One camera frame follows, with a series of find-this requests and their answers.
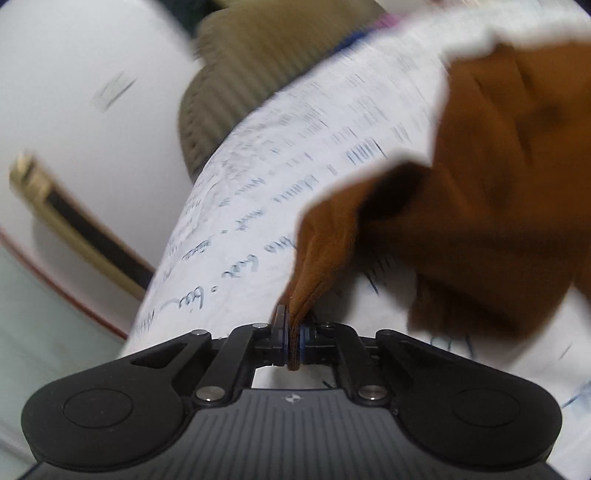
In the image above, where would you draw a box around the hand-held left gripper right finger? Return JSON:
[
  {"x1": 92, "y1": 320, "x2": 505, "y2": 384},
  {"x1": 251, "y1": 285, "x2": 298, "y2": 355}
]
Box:
[{"x1": 300, "y1": 318, "x2": 462, "y2": 407}]

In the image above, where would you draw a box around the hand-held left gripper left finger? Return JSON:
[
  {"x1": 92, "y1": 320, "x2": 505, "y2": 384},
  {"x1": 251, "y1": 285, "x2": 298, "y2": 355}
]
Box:
[{"x1": 121, "y1": 305, "x2": 291, "y2": 407}]

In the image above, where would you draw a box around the brown knit garment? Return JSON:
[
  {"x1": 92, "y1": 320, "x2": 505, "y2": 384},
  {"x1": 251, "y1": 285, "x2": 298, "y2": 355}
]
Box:
[{"x1": 286, "y1": 41, "x2": 591, "y2": 372}]

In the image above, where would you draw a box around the white printed bed sheet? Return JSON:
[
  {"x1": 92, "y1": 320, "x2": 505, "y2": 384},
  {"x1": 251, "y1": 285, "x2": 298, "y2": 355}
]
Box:
[{"x1": 120, "y1": 0, "x2": 591, "y2": 462}]

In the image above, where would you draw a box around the olive ribbed headboard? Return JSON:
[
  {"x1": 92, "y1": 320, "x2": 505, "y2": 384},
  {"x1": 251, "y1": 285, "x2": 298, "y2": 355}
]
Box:
[{"x1": 178, "y1": 0, "x2": 384, "y2": 178}]

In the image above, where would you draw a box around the blue cloth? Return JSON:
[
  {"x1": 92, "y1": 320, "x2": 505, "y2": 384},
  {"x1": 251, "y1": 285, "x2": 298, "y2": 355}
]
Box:
[{"x1": 336, "y1": 28, "x2": 371, "y2": 49}]

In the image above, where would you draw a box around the wooden frame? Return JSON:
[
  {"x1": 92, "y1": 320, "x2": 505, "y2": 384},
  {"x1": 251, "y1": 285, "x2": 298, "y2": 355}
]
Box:
[{"x1": 9, "y1": 154, "x2": 155, "y2": 298}]

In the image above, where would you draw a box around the white wall switch plate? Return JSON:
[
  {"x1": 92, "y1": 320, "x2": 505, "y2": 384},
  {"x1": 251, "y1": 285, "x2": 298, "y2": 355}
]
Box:
[{"x1": 90, "y1": 71, "x2": 139, "y2": 112}]

